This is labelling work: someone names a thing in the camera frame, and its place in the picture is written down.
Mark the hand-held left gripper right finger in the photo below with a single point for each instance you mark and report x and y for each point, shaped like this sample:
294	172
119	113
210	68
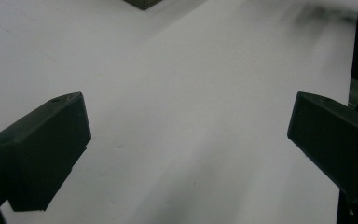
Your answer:
338	146

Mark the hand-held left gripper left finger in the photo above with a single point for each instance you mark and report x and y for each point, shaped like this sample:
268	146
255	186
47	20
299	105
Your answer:
43	149

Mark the transparent grey compartment box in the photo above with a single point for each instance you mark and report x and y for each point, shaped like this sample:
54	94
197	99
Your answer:
143	3

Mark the white board table cover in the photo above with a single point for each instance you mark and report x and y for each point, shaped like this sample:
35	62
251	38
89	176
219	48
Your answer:
180	109

